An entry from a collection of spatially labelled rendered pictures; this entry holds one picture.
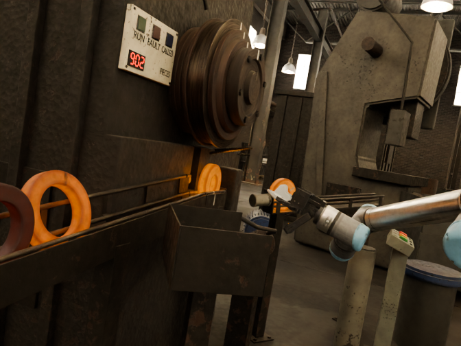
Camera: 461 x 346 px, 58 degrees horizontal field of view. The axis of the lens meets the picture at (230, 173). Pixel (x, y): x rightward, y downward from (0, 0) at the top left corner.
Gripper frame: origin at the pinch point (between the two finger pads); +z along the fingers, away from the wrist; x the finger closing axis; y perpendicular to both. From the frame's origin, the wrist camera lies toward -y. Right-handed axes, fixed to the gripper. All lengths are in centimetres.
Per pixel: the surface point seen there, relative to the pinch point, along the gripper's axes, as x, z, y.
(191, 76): 25, 35, 25
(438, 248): -193, -87, -9
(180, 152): 16.2, 31.9, -0.4
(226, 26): 16, 37, 46
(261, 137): -847, 281, -43
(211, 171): 3.2, 23.1, -3.1
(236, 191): -19.1, 17.8, -9.9
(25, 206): 87, 21, -10
